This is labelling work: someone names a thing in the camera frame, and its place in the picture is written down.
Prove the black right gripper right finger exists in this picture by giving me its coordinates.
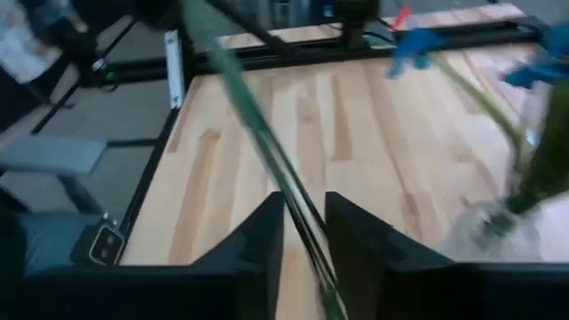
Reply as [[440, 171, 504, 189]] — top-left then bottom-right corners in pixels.
[[325, 191, 569, 320]]

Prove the white upright strip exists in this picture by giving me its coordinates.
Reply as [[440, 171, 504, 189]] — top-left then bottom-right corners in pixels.
[[163, 28, 186, 110]]

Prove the grey metal cart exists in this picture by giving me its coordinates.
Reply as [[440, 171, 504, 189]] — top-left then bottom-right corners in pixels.
[[0, 135, 108, 215]]

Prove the black tripod stand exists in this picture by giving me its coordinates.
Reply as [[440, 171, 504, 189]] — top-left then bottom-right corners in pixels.
[[30, 0, 179, 134]]

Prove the small red tag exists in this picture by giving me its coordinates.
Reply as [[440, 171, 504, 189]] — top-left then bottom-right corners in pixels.
[[393, 6, 413, 31]]

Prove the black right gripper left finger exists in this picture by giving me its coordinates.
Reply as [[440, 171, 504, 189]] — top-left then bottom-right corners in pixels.
[[0, 191, 285, 320]]

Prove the black aluminium rig frame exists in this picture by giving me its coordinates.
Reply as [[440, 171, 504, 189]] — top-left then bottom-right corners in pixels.
[[106, 15, 548, 268]]

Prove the pink artificial flower spray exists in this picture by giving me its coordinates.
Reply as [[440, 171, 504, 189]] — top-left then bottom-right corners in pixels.
[[181, 0, 352, 320]]

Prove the person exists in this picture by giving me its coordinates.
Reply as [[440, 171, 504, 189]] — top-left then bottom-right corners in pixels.
[[0, 0, 64, 85]]

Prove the ribbed clear glass vase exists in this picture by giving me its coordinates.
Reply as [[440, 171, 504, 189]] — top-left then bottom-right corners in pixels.
[[439, 195, 550, 263]]

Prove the small black silver-rimmed camera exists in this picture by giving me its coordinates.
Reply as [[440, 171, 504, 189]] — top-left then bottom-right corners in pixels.
[[87, 212, 126, 268]]

